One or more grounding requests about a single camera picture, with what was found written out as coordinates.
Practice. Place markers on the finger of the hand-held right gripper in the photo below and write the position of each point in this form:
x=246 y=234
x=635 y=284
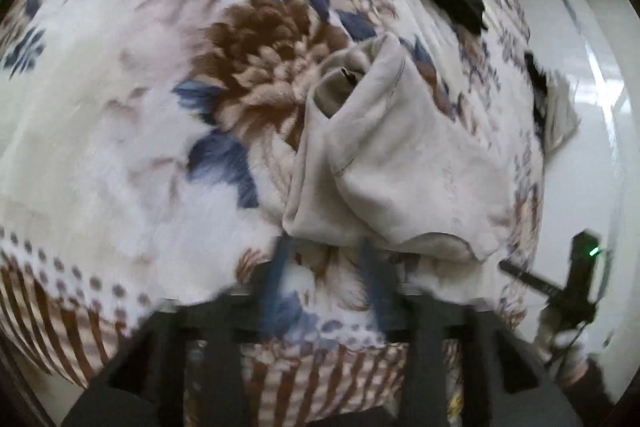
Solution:
x=530 y=279

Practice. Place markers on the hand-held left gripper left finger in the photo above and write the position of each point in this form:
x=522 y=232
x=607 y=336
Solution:
x=274 y=279

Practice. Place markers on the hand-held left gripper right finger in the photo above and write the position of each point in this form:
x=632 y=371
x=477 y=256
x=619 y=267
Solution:
x=374 y=279

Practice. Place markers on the beige small shorts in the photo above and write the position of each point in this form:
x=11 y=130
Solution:
x=400 y=167

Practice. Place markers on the person's right forearm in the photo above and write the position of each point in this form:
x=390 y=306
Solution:
x=590 y=387

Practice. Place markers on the person's right hand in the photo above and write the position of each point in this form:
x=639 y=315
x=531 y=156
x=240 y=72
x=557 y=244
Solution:
x=562 y=342

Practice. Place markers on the grey cloth at bed edge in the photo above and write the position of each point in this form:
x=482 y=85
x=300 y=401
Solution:
x=555 y=107

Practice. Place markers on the floral fleece blanket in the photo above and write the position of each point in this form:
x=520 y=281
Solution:
x=130 y=107

